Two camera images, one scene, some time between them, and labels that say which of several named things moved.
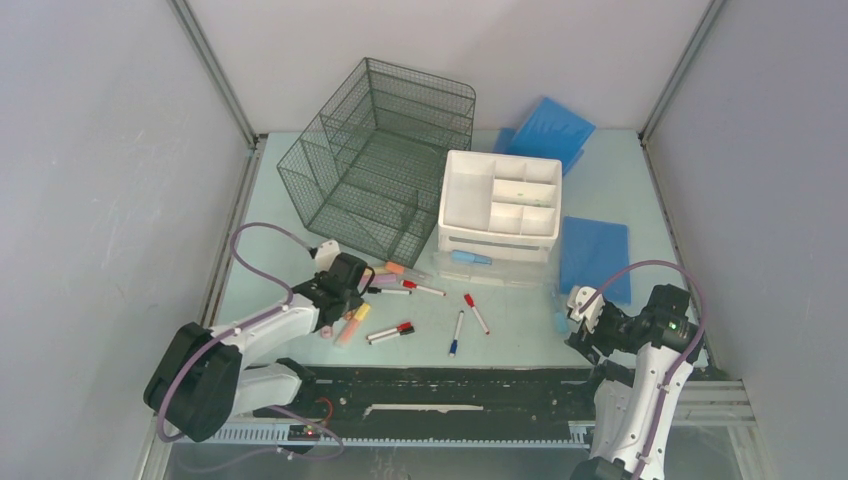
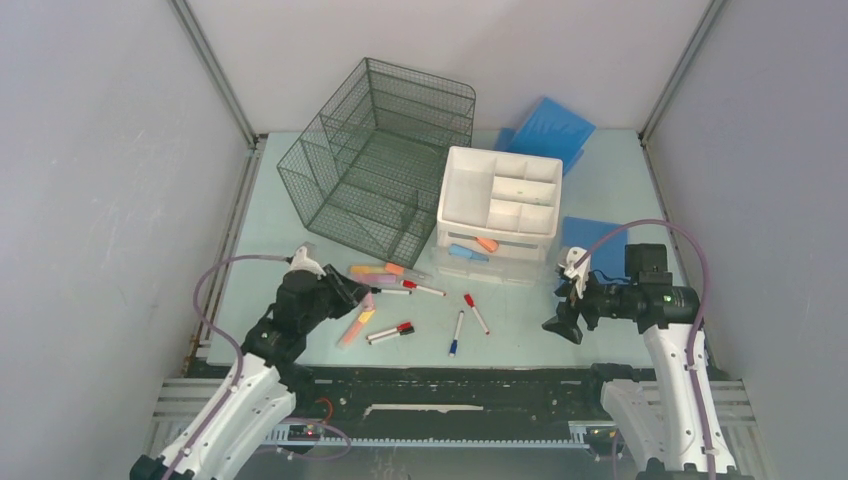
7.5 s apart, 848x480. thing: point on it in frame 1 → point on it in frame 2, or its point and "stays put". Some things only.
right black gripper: (583, 340) → (564, 322)
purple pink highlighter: (382, 278) stays put
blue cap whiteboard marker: (453, 347) stays put
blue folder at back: (548, 130) stays put
